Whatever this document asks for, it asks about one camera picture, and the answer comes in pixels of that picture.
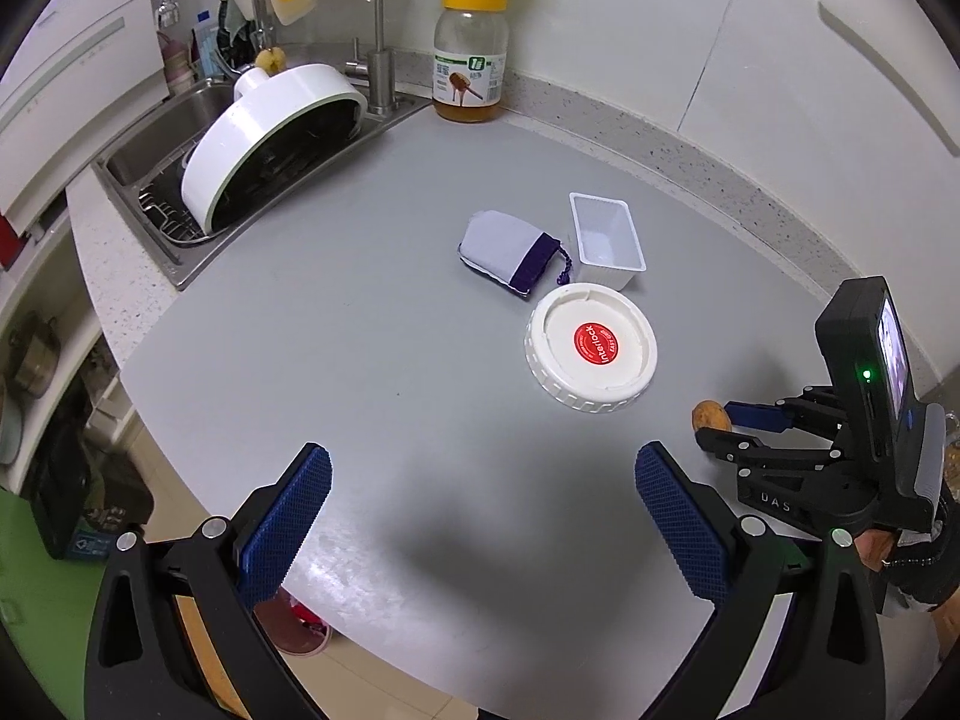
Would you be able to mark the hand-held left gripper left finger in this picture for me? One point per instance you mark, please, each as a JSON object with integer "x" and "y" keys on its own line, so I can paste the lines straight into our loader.
{"x": 289, "y": 521}

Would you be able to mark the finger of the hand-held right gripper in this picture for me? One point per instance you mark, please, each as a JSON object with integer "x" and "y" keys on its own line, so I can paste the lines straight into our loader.
{"x": 731, "y": 446}
{"x": 754, "y": 414}

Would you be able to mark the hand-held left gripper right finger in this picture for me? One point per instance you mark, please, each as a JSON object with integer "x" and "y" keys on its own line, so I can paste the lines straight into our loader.
{"x": 686, "y": 525}

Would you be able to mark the brown walnut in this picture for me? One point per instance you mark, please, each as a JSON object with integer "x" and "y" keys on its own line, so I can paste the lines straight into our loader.
{"x": 709, "y": 416}

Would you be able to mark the person's right hand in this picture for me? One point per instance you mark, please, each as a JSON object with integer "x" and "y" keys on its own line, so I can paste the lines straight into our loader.
{"x": 919, "y": 555}

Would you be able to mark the pink plastic basin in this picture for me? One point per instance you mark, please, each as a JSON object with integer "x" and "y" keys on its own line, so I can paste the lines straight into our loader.
{"x": 296, "y": 630}

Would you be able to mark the white round lid red label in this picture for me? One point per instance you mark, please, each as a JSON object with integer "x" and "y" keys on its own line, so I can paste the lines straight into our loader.
{"x": 592, "y": 349}

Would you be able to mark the white rectangular plastic container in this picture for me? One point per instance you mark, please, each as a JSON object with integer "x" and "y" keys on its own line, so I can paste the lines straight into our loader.
{"x": 604, "y": 240}

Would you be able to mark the open cabinet shelf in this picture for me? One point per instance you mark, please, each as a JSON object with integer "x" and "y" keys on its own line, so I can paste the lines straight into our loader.
{"x": 67, "y": 420}

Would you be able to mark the green floor mat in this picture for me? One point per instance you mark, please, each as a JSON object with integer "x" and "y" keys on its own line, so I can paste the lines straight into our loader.
{"x": 37, "y": 592}

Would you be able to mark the purple and white pouch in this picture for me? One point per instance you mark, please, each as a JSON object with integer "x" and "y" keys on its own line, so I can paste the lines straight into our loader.
{"x": 495, "y": 244}

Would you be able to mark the white round pot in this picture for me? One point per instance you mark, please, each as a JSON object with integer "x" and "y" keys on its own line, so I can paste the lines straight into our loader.
{"x": 255, "y": 135}

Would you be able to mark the stainless steel sink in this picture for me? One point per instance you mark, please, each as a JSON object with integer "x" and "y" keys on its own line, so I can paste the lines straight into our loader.
{"x": 150, "y": 157}

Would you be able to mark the red box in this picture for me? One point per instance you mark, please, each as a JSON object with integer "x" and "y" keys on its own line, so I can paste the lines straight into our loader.
{"x": 13, "y": 244}

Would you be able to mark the brushed steel slim faucet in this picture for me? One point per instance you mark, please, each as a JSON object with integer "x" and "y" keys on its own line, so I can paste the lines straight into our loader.
{"x": 381, "y": 75}

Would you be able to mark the honey jar with yellow lid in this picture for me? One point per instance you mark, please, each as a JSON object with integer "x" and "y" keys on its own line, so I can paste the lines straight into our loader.
{"x": 469, "y": 52}

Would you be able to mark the yellow scrub sponge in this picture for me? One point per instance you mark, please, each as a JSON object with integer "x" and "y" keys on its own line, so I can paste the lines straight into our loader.
{"x": 271, "y": 60}

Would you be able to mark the pink bottle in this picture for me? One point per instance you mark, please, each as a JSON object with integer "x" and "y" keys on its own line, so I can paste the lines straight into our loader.
{"x": 176, "y": 64}

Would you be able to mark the blue bottle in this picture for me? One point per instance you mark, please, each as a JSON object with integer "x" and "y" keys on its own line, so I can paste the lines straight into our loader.
{"x": 206, "y": 45}

